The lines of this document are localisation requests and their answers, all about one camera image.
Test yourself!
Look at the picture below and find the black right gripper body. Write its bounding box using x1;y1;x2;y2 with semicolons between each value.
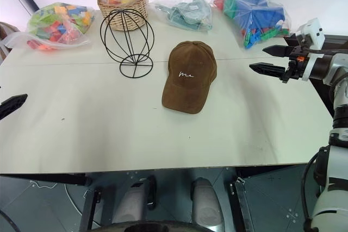
279;45;310;83

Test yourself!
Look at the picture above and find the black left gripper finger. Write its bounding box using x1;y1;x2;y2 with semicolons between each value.
0;93;29;120

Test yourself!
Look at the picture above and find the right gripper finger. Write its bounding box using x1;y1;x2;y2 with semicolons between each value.
262;45;292;58
248;62;288;80

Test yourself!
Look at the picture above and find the clear bag of blue bricks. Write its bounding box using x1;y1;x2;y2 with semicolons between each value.
210;0;292;50

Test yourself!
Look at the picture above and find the brown wooden object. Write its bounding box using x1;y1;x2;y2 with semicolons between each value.
0;22;20;64

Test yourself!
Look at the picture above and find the clear bag of coloured blocks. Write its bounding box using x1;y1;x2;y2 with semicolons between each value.
4;2;96;53

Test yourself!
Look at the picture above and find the clear bag of teal cloth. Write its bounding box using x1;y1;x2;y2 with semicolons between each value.
150;0;214;33

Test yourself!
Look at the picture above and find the grey rounded robot leg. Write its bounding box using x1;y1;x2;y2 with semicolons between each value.
189;177;223;224
111;180;158;224

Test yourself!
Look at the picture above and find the woven wicker basket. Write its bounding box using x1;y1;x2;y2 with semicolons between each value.
97;0;150;32

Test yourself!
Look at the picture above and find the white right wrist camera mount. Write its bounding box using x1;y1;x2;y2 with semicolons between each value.
295;17;326;81

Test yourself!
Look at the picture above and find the brown corduroy baseball cap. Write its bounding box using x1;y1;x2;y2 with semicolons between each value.
161;40;218;115

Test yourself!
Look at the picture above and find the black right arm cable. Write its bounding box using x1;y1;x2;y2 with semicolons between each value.
302;146;331;232

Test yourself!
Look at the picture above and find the black wire hat stand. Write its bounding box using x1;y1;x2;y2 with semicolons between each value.
100;9;156;79

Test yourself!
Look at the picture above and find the black table frame leg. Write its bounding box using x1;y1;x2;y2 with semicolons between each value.
79;184;103;232
229;176;260;232

